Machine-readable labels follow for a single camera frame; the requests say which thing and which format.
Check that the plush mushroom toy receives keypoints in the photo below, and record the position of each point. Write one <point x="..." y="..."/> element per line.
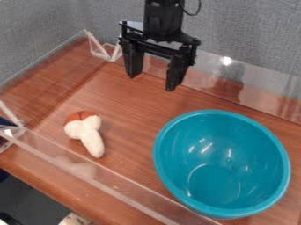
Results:
<point x="82" y="127"/>

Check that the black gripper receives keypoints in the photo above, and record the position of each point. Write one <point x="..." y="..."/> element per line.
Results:
<point x="158" y="36"/>

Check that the clear acrylic front barrier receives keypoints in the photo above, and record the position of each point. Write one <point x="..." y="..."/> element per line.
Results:
<point x="90" y="188"/>

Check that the clear acrylic back barrier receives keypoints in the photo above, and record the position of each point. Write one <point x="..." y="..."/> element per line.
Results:
<point x="249" y="85"/>

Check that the clear acrylic left barrier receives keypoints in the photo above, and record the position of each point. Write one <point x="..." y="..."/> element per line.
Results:
<point x="80" y="34"/>

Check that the clear acrylic corner bracket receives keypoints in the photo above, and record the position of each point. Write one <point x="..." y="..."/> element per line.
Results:
<point x="105" y="51"/>

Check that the blue plastic bowl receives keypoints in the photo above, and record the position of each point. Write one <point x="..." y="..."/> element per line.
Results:
<point x="222" y="164"/>

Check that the clear acrylic barrier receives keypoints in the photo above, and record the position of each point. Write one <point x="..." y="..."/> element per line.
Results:
<point x="90" y="188"/>
<point x="249" y="85"/>
<point x="80" y="34"/>

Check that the clear acrylic left bracket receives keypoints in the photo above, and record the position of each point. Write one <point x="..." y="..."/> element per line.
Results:
<point x="11" y="127"/>

